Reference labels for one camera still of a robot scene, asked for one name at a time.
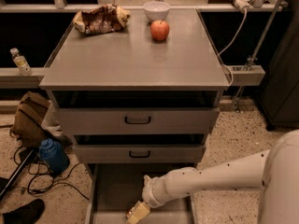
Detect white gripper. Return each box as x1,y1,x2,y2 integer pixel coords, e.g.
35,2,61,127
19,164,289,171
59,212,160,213
126,175,170,224

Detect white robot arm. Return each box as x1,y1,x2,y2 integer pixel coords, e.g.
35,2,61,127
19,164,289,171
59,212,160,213
126,130,299,224

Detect grey open bottom drawer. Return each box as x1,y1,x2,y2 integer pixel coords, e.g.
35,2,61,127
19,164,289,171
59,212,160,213
85,163,197,224

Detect grey middle drawer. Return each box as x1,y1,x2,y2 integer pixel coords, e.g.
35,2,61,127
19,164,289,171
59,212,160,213
73,145,206,163

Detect grey drawer cabinet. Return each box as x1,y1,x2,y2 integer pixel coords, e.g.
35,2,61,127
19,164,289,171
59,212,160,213
39,8,231,224

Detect grey top drawer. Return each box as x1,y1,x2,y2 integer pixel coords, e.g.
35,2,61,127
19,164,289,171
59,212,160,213
56,108,220,135

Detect blue water jug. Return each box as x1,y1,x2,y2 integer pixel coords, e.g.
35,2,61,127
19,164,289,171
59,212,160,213
39,138,69,175

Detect black shoe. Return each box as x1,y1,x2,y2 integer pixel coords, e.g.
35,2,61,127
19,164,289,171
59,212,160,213
0,199,45,224

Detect brown backpack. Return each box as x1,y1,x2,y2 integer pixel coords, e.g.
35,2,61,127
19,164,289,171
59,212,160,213
9,91,50,148

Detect dark cabinet at right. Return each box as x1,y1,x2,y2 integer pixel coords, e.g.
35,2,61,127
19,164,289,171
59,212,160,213
258,0,299,131

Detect clear plastic water bottle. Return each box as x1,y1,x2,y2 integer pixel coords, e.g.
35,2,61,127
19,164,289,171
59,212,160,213
10,48,32,76

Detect red apple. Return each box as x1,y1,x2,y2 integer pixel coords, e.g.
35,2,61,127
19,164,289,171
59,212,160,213
150,21,170,41

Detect metal tripod pole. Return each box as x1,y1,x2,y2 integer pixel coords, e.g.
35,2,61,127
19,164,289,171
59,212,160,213
228,0,284,110

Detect brown crumpled chip bag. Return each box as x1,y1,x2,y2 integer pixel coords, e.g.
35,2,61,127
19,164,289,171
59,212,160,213
73,4,131,35

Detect white bowl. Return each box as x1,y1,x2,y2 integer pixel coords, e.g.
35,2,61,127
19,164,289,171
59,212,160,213
143,1,170,21

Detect black middle drawer handle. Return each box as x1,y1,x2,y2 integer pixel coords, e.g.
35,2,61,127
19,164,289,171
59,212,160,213
129,150,150,159

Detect black drawer handle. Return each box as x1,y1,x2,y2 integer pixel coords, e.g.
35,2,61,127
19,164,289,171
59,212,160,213
124,116,151,125
129,150,150,159

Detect black floor cable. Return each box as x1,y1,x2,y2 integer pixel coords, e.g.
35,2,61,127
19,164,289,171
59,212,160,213
12,145,91,202

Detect black top drawer handle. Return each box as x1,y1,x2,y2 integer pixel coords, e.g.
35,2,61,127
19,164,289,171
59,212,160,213
124,116,151,125

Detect white power cable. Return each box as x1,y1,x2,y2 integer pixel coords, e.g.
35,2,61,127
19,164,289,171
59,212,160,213
217,7,249,87

